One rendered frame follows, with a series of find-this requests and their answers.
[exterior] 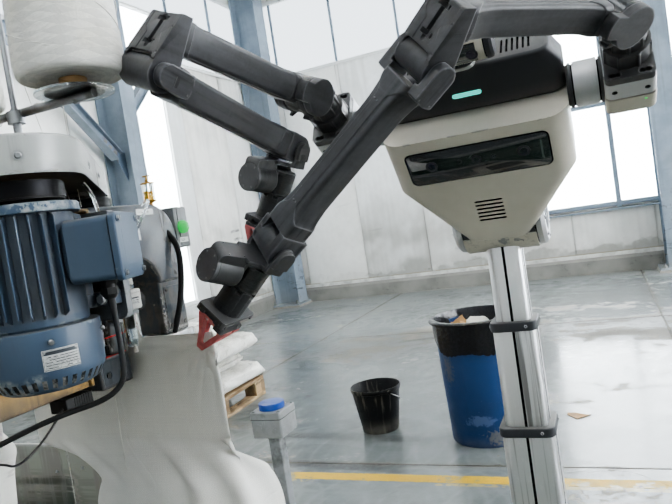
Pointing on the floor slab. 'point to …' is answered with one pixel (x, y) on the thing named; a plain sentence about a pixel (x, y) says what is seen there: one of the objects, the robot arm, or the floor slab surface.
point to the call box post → (282, 468)
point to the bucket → (377, 404)
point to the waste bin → (470, 375)
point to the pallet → (246, 394)
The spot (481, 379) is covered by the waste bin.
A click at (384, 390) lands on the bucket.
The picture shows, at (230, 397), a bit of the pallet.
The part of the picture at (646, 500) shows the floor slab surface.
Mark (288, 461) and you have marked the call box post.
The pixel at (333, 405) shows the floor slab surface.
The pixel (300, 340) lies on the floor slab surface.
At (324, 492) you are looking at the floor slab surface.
